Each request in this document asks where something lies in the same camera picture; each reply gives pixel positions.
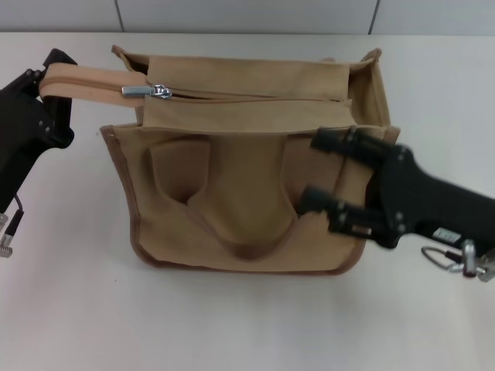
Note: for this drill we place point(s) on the khaki canvas food bag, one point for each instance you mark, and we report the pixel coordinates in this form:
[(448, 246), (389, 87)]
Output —
[(251, 193)]

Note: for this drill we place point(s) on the silver metal zipper slider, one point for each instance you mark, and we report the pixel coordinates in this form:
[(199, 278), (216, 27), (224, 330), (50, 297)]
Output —
[(162, 92)]

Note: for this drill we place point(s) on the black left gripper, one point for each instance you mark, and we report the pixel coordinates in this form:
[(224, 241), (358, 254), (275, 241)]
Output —
[(19, 135)]

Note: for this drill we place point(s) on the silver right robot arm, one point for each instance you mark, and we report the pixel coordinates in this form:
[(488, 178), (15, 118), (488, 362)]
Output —
[(490, 266)]

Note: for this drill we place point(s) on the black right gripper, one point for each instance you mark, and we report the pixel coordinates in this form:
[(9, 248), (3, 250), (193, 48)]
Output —
[(425, 205)]

